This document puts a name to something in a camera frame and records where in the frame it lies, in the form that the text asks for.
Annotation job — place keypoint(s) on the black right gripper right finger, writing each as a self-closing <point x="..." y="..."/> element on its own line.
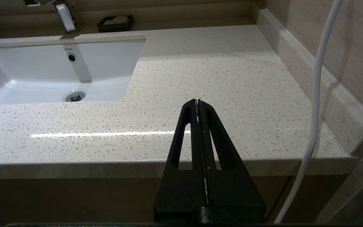
<point x="232" y="189"/>

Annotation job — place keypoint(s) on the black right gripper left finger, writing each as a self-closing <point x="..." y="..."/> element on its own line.
<point x="183" y="186"/>

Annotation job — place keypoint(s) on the brown vanity cabinet front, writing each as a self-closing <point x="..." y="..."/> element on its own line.
<point x="74" y="198"/>

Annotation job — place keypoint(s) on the chrome sink drain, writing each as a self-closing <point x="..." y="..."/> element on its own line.
<point x="75" y="96"/>

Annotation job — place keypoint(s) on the black soap dish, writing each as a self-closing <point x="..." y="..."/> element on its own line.
<point x="106" y="27"/>

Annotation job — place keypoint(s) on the round soap bar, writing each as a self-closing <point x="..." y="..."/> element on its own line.
<point x="120" y="19"/>

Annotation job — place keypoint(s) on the white sink basin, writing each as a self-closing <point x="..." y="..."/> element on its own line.
<point x="43" y="72"/>

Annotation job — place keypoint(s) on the chrome faucet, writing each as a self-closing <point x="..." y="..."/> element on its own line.
<point x="65" y="17"/>

